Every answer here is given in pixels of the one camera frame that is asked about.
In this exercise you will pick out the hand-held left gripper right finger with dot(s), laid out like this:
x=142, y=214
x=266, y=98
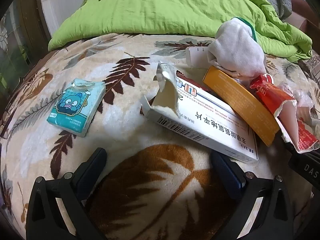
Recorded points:
x=228, y=172

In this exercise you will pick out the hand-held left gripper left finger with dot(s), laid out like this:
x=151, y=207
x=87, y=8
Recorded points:
x=91, y=170

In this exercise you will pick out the torn white medicine box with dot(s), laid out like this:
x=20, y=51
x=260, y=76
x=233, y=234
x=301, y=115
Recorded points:
x=200, y=120

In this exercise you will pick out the teal cartoon tissue pack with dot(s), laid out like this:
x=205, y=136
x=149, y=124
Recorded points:
x=72, y=107

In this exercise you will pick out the clear plastic wrapper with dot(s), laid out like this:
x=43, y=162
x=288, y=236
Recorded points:
x=303, y=100

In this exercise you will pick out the orange cardboard box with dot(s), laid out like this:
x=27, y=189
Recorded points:
x=240, y=102

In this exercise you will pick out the torn red paper packet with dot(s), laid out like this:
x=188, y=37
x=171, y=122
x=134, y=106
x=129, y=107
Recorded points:
x=272, y=95

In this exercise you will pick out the white paper tube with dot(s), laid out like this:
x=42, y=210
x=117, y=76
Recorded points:
x=196, y=55

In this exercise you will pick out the leaf print fleece blanket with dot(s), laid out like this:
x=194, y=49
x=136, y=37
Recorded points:
x=125, y=130

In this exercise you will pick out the dark wooden cabinet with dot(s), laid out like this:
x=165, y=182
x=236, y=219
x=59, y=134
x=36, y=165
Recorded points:
x=22, y=30

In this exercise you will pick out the brown padded headboard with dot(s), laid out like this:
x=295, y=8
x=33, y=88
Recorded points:
x=303, y=10

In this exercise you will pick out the green quilt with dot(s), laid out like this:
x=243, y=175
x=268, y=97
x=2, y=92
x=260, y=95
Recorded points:
x=162, y=7

